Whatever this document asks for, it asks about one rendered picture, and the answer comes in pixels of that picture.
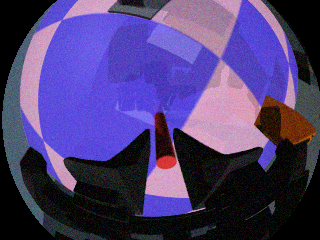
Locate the red peg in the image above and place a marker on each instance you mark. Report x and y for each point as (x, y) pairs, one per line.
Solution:
(165, 156)

